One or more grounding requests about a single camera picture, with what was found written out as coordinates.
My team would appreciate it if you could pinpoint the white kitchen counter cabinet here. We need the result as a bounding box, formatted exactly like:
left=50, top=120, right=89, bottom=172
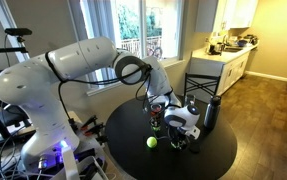
left=189, top=45, right=256, bottom=95

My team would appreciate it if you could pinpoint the round black table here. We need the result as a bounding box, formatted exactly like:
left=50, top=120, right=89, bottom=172
left=105, top=99, right=237, bottom=180

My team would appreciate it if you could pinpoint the dark metal water bottle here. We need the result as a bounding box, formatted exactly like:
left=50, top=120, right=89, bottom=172
left=204, top=95, right=221, bottom=129

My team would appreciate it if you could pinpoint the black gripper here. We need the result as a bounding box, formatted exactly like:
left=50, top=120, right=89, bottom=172
left=168, top=127, right=189, bottom=150

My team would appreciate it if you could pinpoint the black camera on stand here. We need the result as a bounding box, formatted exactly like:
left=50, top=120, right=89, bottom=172
left=4, top=28, right=32, bottom=43

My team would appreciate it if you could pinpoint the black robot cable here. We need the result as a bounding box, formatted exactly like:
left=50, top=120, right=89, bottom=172
left=44, top=51, right=154, bottom=111

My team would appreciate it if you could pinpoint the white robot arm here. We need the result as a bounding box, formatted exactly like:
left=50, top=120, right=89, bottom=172
left=0, top=37, right=200, bottom=171

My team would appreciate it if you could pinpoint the white upper kitchen cabinet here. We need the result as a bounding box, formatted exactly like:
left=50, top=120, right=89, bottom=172
left=194, top=0, right=259, bottom=34

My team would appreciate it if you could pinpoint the yellow-green tennis ball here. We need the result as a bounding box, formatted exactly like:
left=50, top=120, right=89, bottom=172
left=146, top=137, right=157, bottom=148

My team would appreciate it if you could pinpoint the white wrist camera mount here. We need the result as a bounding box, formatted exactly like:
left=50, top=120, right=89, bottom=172
left=186, top=126, right=200, bottom=140

